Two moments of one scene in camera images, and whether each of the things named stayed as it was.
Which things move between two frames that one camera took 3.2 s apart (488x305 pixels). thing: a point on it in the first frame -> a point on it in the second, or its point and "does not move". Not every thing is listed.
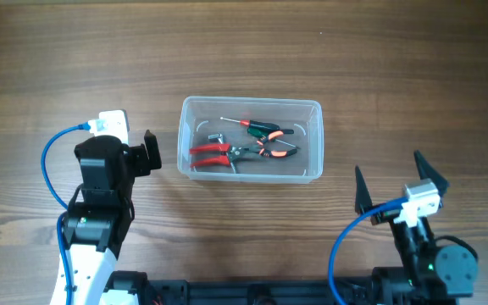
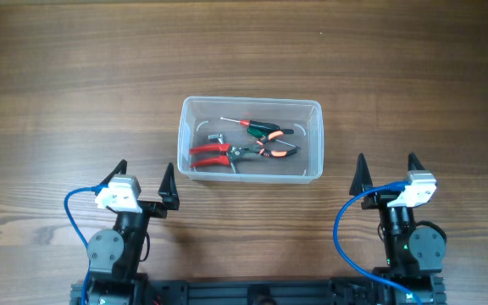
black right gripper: [425, 172] -> [363, 180]
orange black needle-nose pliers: [270, 136] does not move
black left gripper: [143, 164] -> [168, 191]
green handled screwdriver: [262, 132] does not move
